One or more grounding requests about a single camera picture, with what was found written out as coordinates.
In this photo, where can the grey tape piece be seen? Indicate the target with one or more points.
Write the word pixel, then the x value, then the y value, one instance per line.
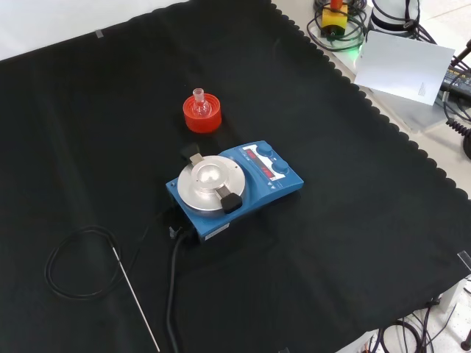
pixel 99 34

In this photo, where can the steel probe rod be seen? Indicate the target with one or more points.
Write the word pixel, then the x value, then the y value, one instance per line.
pixel 136 299

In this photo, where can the black cloth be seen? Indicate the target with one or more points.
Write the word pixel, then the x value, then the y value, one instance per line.
pixel 331 228

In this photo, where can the heater with blue base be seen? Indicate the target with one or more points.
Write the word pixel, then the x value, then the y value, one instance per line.
pixel 289 184

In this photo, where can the yellow stop button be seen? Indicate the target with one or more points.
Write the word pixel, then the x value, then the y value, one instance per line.
pixel 334 19

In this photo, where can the black power adapter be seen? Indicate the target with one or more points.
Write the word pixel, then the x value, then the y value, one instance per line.
pixel 458 81

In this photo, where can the clear round-bottom flask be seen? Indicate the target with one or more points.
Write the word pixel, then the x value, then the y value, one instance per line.
pixel 200 109

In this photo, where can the pale base plate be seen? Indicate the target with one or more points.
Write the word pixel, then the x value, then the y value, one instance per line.
pixel 412 112

